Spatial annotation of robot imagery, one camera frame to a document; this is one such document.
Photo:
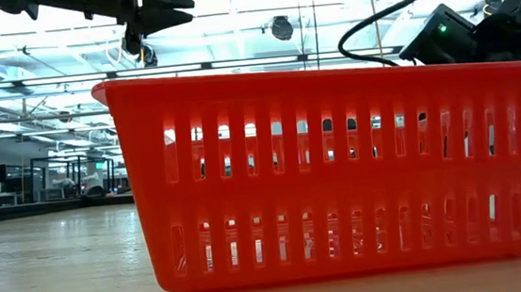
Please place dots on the grey ceiling light rail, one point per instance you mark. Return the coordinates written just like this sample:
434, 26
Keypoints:
70, 78

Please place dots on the black round ceiling fixture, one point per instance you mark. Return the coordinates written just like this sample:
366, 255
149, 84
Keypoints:
282, 27

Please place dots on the black aluminium table frame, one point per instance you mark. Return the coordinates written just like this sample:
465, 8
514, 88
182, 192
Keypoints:
34, 210

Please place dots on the white background equipment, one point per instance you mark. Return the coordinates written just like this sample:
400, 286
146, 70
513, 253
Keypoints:
89, 182

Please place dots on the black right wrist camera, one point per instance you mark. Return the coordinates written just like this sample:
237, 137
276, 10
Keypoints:
440, 41

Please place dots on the red slotted plastic basket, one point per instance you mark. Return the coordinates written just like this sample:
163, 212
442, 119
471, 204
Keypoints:
292, 186

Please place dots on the black background workstation frame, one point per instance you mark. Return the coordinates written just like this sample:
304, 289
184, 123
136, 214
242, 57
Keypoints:
79, 176

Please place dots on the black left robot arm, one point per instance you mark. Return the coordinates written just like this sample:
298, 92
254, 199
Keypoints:
40, 2

